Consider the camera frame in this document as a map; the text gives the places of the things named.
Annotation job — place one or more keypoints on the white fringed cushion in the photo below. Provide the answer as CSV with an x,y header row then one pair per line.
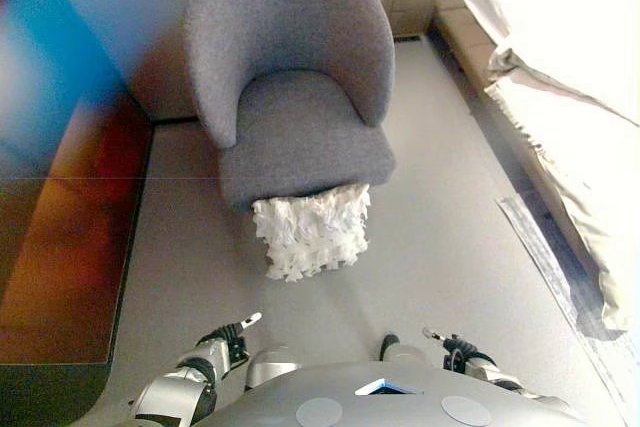
x,y
310,232

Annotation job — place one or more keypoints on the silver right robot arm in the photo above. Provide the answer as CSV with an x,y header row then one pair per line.
x,y
492,372

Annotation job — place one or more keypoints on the grey robot torso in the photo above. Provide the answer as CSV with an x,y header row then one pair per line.
x,y
390,409

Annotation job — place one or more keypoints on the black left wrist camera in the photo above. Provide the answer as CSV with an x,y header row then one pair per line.
x,y
237,352

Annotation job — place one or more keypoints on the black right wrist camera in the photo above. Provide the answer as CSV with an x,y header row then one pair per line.
x,y
452,359

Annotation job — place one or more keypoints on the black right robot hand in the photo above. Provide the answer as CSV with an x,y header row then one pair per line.
x,y
462,346

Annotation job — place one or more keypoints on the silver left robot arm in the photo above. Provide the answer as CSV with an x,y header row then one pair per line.
x,y
170,392

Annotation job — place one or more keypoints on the grey fabric armchair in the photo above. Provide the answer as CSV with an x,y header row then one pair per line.
x,y
295,137

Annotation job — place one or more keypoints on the cream duvet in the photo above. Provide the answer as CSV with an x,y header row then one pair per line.
x,y
590,157

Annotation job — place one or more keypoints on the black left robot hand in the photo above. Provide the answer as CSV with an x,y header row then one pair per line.
x,y
227,333

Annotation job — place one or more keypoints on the white bed sheet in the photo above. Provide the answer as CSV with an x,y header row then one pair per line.
x,y
560,22

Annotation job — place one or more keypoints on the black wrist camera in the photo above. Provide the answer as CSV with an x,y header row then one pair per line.
x,y
452,359
237,352

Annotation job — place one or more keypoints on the grey floor rug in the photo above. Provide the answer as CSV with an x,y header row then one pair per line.
x,y
540,247

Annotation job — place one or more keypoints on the glossy dark cabinet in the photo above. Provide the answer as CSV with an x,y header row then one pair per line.
x,y
60,247

